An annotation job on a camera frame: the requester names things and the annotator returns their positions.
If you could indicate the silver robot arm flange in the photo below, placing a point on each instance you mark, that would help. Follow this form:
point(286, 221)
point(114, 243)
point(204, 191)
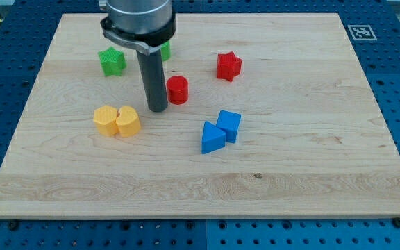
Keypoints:
point(140, 25)

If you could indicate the blue triangle block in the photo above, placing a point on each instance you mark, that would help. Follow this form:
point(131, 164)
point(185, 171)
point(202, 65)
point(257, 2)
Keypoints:
point(213, 138)

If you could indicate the blue cube block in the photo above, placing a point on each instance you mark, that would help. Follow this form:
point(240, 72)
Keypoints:
point(229, 122)

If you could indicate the red cylinder block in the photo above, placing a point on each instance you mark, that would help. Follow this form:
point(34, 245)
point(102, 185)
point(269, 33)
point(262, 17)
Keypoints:
point(177, 90)

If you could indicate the red star block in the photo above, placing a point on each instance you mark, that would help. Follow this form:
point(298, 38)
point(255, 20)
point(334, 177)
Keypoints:
point(228, 66)

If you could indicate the wooden board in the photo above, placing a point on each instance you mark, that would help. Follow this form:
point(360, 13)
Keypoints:
point(312, 141)

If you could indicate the yellow heart block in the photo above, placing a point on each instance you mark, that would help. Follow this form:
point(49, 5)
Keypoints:
point(128, 121)

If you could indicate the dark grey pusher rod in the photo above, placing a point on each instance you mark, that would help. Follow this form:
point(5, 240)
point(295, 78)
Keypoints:
point(153, 78)

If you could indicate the green block behind rod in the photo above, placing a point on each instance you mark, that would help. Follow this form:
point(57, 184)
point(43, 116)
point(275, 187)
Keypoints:
point(166, 51)

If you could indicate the yellow hexagon block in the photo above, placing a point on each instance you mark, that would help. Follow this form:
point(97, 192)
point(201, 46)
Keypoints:
point(104, 119)

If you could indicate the green star block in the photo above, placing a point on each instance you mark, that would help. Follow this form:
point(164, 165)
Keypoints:
point(112, 62)

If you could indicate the white fiducial marker tag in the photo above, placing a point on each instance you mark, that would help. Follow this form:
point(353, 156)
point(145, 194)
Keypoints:
point(361, 32)

